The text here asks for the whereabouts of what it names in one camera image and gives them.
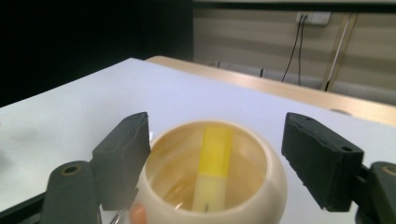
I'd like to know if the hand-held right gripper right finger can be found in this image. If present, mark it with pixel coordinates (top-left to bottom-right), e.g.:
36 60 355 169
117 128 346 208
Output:
280 112 396 224

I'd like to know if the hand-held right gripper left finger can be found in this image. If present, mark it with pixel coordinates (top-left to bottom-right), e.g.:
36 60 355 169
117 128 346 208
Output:
40 111 152 224

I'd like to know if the cream round pen holder cup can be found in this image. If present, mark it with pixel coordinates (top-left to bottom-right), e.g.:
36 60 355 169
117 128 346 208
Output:
129 119 289 224

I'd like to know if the yellow highlighter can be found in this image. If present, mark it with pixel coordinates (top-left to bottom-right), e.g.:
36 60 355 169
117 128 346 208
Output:
191 125 234 215

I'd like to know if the black curtain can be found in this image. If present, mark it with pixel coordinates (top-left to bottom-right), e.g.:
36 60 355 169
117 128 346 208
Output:
0 0 194 108

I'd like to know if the black horizontal bar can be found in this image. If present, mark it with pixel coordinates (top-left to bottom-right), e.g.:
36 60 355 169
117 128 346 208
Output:
191 0 396 14

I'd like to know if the thin black wall cable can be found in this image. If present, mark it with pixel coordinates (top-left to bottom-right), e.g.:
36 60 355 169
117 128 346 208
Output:
297 14 308 86
281 14 304 83

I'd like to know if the white wall outlet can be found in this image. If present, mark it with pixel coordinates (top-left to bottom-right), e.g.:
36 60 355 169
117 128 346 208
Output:
295 11 332 26

